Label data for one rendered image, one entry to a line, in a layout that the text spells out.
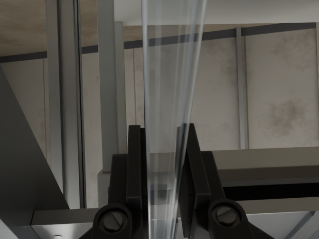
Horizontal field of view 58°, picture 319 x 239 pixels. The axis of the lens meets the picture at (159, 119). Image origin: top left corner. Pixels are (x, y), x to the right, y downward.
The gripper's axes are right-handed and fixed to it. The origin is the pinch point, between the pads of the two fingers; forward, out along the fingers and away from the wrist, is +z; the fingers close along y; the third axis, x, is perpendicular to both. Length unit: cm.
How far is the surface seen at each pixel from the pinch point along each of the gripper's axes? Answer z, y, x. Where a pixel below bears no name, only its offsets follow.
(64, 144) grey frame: 23.2, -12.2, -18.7
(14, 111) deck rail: 5.7, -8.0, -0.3
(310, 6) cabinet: 67, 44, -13
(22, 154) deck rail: 4.8, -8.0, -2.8
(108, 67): 41.7, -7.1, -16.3
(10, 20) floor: 246, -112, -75
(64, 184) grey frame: 19.7, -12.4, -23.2
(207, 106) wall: 235, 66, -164
